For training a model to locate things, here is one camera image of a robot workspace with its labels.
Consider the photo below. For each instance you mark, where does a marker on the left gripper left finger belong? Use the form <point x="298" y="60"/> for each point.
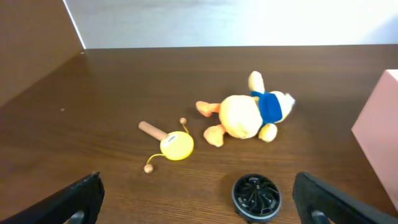
<point x="79" y="202"/>

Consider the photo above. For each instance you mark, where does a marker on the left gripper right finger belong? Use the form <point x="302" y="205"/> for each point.
<point x="319" y="202"/>

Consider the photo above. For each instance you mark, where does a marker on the black round puck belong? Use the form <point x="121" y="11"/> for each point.
<point x="256" y="198"/>

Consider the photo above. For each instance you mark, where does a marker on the yellow wooden rattle drum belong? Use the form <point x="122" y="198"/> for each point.
<point x="175" y="146"/>

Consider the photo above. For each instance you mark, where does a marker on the yellow plush duck toy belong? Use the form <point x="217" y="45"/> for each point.
<point x="246" y="116"/>

